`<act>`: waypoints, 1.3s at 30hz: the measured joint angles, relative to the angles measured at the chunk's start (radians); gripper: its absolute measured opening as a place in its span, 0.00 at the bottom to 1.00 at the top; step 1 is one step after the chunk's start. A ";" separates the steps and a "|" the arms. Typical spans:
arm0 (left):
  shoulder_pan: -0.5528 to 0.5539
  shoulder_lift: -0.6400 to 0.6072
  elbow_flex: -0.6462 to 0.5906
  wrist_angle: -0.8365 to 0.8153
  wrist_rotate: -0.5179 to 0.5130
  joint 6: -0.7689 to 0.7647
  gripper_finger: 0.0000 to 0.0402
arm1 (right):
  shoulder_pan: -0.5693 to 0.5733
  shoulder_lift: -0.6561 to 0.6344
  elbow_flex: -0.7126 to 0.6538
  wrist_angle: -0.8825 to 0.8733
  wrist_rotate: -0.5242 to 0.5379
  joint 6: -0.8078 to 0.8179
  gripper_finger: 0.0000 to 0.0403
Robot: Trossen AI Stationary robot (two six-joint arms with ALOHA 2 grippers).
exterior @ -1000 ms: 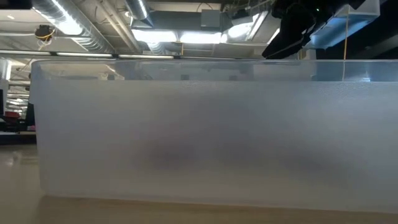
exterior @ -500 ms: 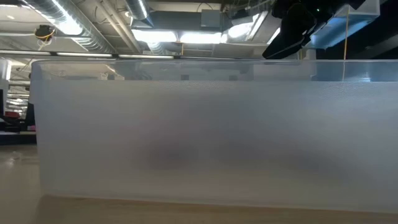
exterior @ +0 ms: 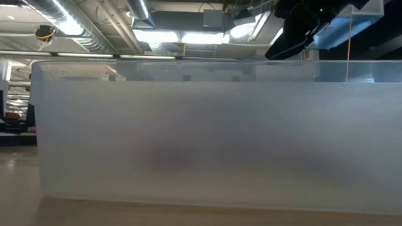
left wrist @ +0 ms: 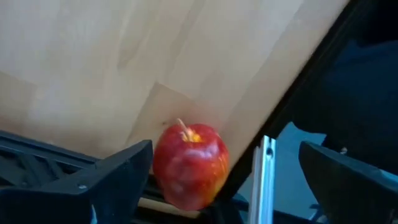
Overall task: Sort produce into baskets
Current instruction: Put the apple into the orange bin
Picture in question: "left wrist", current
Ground red and yellow apple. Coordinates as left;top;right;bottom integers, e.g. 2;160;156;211
152;118;231;212

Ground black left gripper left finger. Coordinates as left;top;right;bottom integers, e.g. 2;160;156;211
0;139;154;224

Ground silver metal bracket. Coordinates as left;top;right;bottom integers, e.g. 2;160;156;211
248;135;277;224

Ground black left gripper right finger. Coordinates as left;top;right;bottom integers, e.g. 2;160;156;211
298;140;398;224

